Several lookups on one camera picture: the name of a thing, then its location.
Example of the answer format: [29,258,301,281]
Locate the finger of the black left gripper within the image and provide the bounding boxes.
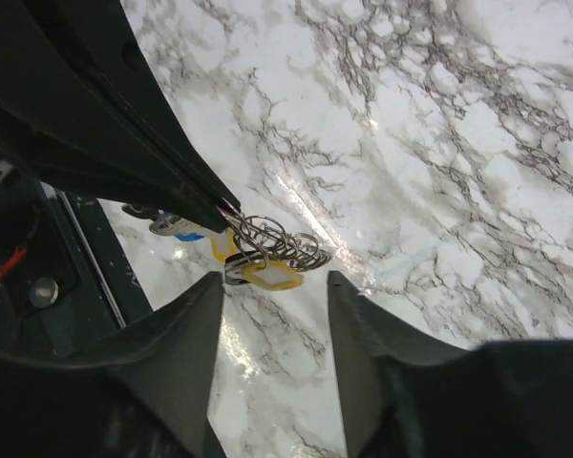
[32,1,241,208]
[0,1,226,232]

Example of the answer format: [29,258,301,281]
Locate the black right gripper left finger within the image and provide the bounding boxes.
[0,272,224,457]

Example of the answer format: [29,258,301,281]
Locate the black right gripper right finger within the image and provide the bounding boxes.
[328,271,573,457]

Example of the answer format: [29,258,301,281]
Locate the blue key tag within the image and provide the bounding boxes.
[149,212,204,242]

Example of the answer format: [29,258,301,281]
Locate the yellow key tag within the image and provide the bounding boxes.
[241,260,303,291]
[210,228,239,263]

